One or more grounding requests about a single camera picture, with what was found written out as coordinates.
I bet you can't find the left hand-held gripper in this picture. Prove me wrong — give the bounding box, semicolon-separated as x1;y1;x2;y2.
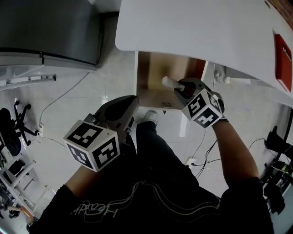
63;95;140;172

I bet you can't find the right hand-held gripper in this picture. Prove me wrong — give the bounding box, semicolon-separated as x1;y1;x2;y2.
175;77;227;130

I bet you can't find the small white item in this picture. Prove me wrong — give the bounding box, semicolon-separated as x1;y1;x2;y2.
161;76;186;91

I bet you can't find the wooden desk drawer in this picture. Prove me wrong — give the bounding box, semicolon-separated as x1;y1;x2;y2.
136;51;209;112

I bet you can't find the person's right forearm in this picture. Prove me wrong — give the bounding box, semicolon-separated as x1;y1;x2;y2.
212;118;261;199

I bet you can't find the person's left forearm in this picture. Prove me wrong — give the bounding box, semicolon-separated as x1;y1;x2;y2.
65;164;98;200

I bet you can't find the white desk leg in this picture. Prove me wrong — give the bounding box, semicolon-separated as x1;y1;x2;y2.
214;63;250;87

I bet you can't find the white desk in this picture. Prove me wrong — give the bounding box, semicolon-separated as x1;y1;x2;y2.
114;0;293;108

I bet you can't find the person's white shoe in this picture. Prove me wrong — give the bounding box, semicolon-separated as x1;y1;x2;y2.
143;109;160;127

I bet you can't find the white power strip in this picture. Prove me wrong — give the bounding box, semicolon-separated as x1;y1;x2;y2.
184;156;197;167
36;122;44;143

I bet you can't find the person's black trouser leg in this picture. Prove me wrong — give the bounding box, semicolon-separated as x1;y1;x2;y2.
125;120;200;186

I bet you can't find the white metal rack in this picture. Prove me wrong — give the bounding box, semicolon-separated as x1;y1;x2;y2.
0;157;57;221

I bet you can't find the black office chair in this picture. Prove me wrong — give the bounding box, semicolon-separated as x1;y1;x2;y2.
0;103;40;158

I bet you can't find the person's black shirt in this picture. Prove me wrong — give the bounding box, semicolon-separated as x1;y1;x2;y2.
27;168;275;234

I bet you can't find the red box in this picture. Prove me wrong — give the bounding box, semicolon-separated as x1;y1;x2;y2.
273;33;293;93

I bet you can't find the black equipment stand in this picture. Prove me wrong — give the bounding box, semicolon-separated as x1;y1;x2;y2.
260;125;293;216

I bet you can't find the grey metal cabinet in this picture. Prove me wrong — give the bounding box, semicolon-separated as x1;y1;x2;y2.
0;0;104;72

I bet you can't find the white cable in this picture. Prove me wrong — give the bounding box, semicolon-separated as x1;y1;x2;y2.
39;71;91;128

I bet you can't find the black cable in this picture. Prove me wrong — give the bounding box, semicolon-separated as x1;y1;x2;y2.
194;136;223;179

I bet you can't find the grey metal rail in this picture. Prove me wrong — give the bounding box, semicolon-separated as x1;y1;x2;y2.
6;73;57;85

